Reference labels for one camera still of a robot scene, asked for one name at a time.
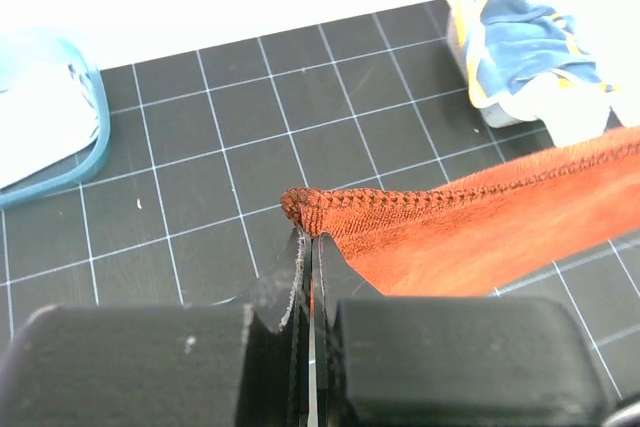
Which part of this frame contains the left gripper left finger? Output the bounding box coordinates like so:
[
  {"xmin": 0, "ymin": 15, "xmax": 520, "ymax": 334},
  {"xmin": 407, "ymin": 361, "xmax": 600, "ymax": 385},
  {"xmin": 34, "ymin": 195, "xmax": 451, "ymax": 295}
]
[{"xmin": 1, "ymin": 229, "xmax": 311, "ymax": 426}]

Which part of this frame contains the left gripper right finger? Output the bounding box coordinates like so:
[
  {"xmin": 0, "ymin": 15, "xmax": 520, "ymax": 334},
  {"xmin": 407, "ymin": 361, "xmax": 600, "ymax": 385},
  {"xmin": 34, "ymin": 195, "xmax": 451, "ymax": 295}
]
[{"xmin": 312, "ymin": 235, "xmax": 615, "ymax": 426}]

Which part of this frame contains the brown towel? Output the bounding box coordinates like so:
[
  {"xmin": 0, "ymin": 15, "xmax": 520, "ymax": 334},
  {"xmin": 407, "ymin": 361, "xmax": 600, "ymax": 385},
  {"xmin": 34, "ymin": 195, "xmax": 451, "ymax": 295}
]
[{"xmin": 281, "ymin": 127, "xmax": 639, "ymax": 296}]

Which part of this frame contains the teal plastic tub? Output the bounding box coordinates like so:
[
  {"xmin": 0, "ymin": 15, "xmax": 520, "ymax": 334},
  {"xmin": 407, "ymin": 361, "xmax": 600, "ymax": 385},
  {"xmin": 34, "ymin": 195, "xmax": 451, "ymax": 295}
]
[{"xmin": 1, "ymin": 27, "xmax": 111, "ymax": 208}]

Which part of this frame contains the colourful patterned towel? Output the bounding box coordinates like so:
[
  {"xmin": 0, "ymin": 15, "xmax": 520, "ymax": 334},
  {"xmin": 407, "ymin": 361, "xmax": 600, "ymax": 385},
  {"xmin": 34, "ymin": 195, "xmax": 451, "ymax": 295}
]
[{"xmin": 447, "ymin": 0, "xmax": 617, "ymax": 147}]

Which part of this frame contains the white plastic basket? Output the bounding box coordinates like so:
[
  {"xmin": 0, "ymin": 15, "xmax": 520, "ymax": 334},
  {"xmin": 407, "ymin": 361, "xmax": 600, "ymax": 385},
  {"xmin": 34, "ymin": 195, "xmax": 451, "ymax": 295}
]
[{"xmin": 447, "ymin": 0, "xmax": 639, "ymax": 146}]

